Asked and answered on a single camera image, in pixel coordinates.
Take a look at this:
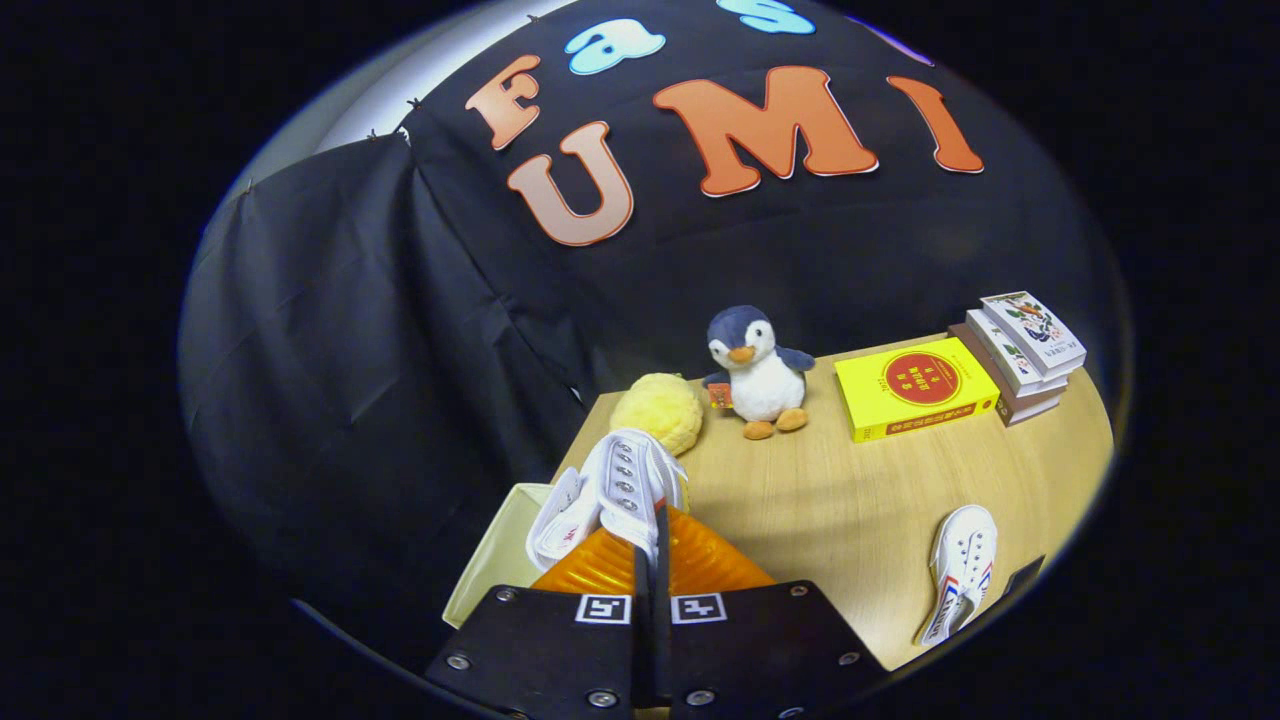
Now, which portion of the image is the penguin plush toy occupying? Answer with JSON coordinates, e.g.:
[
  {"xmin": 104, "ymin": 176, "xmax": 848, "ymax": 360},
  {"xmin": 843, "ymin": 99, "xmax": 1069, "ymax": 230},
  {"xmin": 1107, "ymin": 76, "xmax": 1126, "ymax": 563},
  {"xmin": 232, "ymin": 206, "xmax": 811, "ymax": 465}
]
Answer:
[{"xmin": 702, "ymin": 305, "xmax": 816, "ymax": 441}]

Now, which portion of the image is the brown fabric storage box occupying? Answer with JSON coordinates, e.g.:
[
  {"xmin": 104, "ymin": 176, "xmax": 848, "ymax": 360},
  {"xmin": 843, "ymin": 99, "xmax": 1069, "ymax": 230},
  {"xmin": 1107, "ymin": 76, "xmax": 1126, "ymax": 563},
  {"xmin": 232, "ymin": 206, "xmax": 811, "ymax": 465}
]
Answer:
[{"xmin": 442, "ymin": 482, "xmax": 561, "ymax": 629}]

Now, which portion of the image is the white canvas shoe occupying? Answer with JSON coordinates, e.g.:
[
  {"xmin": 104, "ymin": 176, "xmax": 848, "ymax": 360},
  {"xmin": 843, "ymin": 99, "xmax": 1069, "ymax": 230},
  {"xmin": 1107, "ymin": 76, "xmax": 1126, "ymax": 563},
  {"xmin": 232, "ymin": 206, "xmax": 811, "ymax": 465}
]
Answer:
[
  {"xmin": 527, "ymin": 428, "xmax": 689, "ymax": 573},
  {"xmin": 915, "ymin": 505, "xmax": 999, "ymax": 646}
]

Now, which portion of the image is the yellow round plush toy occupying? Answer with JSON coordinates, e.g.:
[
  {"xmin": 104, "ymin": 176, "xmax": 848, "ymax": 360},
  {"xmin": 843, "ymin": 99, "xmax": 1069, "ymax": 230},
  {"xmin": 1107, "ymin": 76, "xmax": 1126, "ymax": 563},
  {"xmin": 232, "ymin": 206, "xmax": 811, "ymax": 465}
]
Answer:
[{"xmin": 610, "ymin": 373, "xmax": 704, "ymax": 457}]

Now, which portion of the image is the brown cover book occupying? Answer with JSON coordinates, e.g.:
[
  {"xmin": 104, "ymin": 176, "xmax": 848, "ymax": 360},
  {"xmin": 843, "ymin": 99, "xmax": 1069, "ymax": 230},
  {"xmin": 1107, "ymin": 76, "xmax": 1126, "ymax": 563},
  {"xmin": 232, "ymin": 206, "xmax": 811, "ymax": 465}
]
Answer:
[{"xmin": 948, "ymin": 322, "xmax": 1063, "ymax": 428}]

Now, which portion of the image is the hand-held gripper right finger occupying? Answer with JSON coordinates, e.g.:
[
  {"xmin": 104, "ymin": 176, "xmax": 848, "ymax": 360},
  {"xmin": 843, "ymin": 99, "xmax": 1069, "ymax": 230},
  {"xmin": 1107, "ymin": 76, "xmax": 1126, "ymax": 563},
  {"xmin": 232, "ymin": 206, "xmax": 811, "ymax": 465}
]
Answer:
[{"xmin": 655, "ymin": 505, "xmax": 891, "ymax": 720}]

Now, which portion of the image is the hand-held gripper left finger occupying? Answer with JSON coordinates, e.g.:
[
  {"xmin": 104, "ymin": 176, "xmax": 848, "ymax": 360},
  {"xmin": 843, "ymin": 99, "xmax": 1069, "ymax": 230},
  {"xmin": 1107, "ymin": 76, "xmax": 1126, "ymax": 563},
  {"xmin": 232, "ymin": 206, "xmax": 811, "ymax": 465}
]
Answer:
[{"xmin": 425, "ymin": 535, "xmax": 654, "ymax": 720}]

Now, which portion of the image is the thick yellow book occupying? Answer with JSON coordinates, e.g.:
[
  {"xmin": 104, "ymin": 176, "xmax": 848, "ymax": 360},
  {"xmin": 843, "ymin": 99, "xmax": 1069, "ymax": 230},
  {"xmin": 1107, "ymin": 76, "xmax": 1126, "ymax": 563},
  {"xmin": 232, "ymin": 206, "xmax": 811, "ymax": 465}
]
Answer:
[{"xmin": 835, "ymin": 337, "xmax": 1001, "ymax": 443}]

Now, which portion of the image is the black smartphone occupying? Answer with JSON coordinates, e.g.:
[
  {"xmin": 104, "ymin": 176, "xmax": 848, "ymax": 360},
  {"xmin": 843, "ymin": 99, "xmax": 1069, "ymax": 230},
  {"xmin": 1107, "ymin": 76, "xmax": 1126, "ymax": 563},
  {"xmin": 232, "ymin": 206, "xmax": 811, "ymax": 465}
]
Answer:
[{"xmin": 1003, "ymin": 555, "xmax": 1047, "ymax": 601}]

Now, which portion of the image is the row of small black clips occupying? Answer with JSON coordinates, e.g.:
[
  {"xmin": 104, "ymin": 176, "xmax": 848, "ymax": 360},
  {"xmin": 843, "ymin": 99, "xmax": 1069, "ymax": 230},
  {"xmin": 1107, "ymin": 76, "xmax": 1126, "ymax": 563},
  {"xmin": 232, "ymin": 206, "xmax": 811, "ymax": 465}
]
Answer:
[{"xmin": 240, "ymin": 95, "xmax": 423, "ymax": 191}]

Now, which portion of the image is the white illustrated cover book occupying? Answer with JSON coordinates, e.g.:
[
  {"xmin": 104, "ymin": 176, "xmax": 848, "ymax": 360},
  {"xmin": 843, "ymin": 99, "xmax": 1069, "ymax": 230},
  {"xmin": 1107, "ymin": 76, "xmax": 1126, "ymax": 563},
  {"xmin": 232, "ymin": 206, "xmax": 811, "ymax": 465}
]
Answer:
[{"xmin": 980, "ymin": 291, "xmax": 1087, "ymax": 379}]

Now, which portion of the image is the white paperback book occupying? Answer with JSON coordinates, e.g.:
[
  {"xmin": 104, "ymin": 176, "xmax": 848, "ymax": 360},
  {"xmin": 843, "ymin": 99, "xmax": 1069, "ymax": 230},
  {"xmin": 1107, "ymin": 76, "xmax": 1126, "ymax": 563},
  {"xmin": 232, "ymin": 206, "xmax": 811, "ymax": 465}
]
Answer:
[{"xmin": 965, "ymin": 310, "xmax": 1069, "ymax": 398}]

